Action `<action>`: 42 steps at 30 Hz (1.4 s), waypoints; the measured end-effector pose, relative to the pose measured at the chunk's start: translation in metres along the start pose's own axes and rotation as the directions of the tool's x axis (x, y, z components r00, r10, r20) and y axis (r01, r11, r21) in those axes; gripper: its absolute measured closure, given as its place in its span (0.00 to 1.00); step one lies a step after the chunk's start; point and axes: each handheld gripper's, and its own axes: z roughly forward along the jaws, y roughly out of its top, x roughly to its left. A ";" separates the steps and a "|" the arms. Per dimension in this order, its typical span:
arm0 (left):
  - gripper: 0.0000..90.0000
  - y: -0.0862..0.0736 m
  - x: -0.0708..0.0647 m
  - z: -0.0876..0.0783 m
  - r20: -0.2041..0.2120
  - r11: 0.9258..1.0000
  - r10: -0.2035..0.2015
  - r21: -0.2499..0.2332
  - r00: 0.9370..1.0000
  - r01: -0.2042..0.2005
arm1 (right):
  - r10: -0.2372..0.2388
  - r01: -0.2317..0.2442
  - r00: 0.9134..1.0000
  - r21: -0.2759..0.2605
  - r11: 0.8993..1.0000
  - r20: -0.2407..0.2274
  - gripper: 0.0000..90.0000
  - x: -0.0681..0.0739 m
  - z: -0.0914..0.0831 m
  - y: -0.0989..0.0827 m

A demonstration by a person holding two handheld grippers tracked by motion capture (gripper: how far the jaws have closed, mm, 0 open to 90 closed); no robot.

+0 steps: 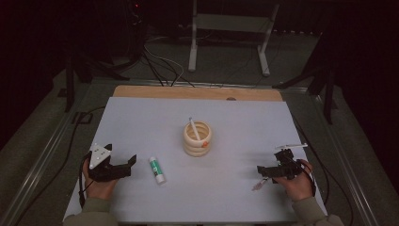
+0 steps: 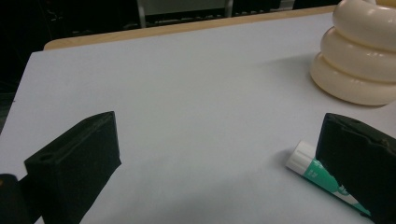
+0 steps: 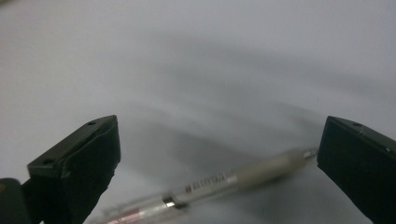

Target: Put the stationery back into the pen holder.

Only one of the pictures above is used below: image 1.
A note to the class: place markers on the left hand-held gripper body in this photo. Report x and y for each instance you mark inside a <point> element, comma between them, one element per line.
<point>100,172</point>

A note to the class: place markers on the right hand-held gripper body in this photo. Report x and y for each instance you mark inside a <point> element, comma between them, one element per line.
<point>287,171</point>

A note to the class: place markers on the green and white glue stick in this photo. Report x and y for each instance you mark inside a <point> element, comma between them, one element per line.
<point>156,171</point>

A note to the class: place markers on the cream ribbed pen holder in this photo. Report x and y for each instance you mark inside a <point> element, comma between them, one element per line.
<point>194,149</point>

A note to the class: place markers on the white pen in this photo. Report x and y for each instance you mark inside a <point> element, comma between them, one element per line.
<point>194,127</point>

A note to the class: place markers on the person's left hand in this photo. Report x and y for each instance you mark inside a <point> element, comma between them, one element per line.
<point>98,190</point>

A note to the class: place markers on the person's right hand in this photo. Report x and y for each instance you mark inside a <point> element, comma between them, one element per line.
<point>301,188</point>

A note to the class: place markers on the light grey table mat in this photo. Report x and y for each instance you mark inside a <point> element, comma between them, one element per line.
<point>188,188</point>

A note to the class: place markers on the black tripod stand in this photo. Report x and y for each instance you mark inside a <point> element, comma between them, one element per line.
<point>69,88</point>
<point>328,94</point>

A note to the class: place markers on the dark equipment with red light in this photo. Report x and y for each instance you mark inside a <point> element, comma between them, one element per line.
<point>135,31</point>

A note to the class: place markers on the white metal stand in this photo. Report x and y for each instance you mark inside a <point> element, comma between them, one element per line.
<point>232,23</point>

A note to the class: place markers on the black floor bracket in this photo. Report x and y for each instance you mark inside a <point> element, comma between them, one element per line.
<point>82,117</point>

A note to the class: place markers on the metal floor rail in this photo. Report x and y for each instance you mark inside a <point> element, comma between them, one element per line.
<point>345,163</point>
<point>37,166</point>

